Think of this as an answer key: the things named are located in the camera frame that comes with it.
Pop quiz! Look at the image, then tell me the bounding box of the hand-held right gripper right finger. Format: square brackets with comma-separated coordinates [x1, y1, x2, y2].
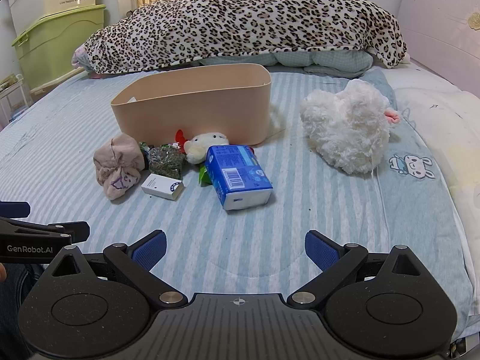
[287, 230, 424, 310]

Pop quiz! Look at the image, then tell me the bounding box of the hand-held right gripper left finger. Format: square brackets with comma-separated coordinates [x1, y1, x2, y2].
[48, 229, 188, 311]

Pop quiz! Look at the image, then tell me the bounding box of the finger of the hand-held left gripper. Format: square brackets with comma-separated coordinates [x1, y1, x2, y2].
[0, 216, 91, 244]
[0, 201, 31, 218]

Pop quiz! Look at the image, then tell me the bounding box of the small white box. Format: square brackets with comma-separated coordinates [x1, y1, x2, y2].
[141, 173, 184, 200]

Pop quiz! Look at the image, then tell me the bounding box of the beige sock bundle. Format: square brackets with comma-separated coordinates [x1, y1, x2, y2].
[93, 134, 145, 200]

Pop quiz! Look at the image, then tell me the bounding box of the clear bag of dried herbs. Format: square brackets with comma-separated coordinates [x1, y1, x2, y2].
[139, 142, 187, 181]

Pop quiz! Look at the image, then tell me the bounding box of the green packet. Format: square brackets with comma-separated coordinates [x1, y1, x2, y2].
[198, 163, 213, 187]

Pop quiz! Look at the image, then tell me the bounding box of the striped blue bed sheet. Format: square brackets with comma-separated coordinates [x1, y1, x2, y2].
[0, 64, 413, 302]

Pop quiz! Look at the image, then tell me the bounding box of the light blue rabbit print pillow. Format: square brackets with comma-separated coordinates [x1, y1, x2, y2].
[358, 69, 474, 310]

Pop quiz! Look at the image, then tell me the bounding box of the blue tissue pack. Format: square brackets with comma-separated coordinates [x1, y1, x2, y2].
[204, 144, 274, 211]

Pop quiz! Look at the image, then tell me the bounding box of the small white plush toy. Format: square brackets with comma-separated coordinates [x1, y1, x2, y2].
[175, 129, 230, 165]

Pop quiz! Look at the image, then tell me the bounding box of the large white fluffy plush toy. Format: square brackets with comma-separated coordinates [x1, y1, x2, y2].
[300, 79, 402, 175]

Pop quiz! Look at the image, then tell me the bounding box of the beige plastic storage bin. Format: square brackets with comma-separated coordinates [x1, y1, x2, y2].
[110, 64, 272, 147]

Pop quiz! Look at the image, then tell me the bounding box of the pink floral cloth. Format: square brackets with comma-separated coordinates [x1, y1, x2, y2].
[72, 41, 104, 80]

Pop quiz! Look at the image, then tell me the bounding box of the green plastic storage box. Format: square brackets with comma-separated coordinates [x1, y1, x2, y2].
[11, 4, 107, 91]

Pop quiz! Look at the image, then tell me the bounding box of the white pillow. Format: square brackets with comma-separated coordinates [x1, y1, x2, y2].
[386, 65, 480, 331]

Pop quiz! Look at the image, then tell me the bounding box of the green checked quilt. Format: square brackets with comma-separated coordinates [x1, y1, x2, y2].
[199, 50, 376, 78]

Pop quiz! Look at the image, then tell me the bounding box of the pink headboard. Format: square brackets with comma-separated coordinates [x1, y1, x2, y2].
[397, 0, 480, 94]

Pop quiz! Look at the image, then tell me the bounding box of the leopard print blanket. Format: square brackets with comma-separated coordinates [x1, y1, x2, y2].
[80, 0, 408, 74]

